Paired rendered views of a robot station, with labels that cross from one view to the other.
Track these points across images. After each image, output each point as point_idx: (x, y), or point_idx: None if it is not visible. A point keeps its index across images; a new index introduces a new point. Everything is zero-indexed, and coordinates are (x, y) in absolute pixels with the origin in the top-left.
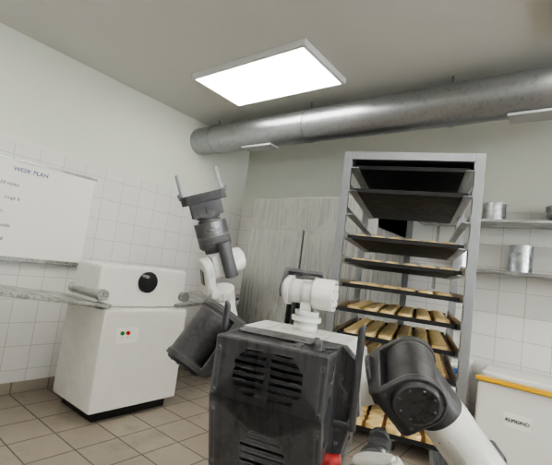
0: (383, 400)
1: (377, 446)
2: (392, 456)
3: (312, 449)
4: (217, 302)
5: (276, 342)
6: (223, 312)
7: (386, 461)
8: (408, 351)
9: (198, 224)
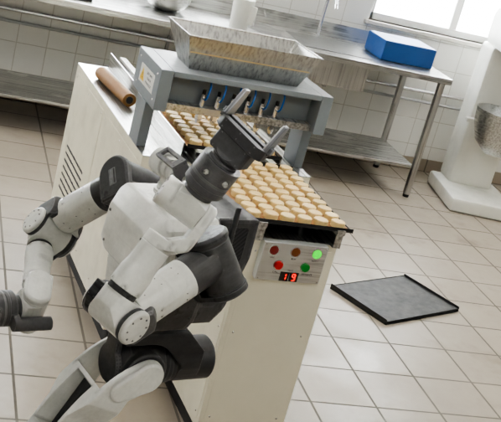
0: None
1: None
2: (36, 270)
3: None
4: (222, 225)
5: (228, 203)
6: (239, 217)
7: (48, 274)
8: (139, 167)
9: (234, 172)
